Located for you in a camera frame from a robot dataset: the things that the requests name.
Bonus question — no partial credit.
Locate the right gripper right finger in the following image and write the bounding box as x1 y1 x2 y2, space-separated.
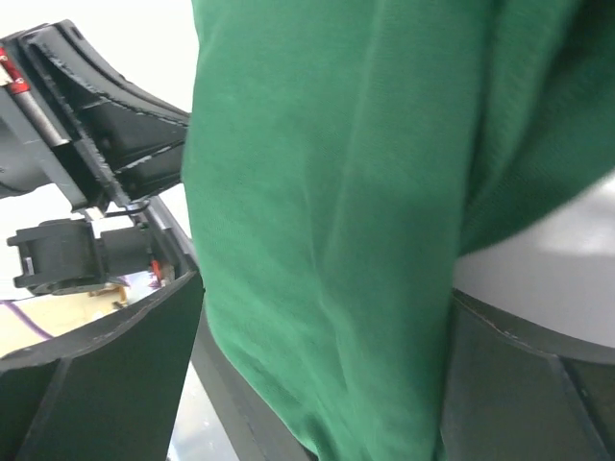
441 290 614 461

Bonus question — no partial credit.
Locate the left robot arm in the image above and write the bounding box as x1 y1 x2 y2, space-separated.
1 20 191 296

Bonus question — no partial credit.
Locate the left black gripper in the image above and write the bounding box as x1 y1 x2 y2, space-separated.
1 20 189 211

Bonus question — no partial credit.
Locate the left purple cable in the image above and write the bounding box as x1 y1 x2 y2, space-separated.
0 273 155 342

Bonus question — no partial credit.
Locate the green t-shirt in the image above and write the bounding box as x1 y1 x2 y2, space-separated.
183 1 614 460

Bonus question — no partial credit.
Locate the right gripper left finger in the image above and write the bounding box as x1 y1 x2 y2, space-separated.
1 272 204 460

